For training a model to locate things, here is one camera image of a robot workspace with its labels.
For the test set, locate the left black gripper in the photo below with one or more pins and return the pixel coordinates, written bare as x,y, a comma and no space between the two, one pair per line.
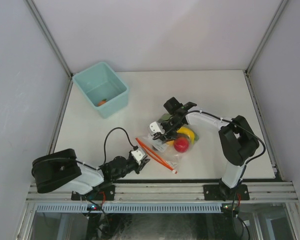
139,167

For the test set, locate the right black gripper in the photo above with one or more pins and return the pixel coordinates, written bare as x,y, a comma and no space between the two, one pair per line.
167,136

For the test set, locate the clear zip top bag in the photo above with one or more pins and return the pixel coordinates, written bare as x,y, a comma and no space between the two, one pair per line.
162,153

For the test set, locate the small orange fake carrot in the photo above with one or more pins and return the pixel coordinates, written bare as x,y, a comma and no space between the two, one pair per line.
102,102

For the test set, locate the teal plastic bin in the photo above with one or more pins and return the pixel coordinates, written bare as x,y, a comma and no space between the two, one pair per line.
99,82

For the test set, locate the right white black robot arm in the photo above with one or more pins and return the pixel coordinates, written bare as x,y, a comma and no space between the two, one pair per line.
237,139

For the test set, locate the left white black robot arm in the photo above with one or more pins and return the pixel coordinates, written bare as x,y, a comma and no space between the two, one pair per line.
63,171

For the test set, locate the orange fake fruit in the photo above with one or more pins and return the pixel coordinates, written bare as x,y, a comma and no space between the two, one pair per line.
170,143

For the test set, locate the green fake leaf vegetable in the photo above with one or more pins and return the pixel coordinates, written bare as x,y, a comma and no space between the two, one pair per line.
165,117

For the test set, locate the red fake apple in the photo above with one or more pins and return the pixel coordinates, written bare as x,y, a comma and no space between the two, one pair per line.
181,144

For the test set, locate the yellow fake banana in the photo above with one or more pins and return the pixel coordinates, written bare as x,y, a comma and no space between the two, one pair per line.
188,132

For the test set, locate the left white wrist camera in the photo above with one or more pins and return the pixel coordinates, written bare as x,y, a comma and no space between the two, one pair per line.
139,155

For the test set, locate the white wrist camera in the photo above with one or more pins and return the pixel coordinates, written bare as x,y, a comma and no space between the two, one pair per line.
139,155
156,128

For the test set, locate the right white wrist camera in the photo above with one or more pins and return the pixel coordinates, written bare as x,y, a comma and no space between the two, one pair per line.
156,128

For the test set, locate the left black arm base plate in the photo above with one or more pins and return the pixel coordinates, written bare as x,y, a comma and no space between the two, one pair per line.
103,192

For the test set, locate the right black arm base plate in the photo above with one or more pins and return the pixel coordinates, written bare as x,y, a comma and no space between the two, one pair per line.
215,192

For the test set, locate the blue slotted cable duct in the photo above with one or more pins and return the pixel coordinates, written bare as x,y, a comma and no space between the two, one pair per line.
128,208

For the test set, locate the right aluminium frame post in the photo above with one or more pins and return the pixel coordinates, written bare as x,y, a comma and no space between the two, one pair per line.
269,31

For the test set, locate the aluminium frame post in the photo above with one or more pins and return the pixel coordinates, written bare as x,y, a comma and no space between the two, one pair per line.
269,31
37,16

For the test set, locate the aluminium mounting rail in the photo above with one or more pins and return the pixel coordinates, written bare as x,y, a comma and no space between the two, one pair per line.
259,192

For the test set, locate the left aluminium frame post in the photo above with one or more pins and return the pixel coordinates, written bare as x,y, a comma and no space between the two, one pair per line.
37,16

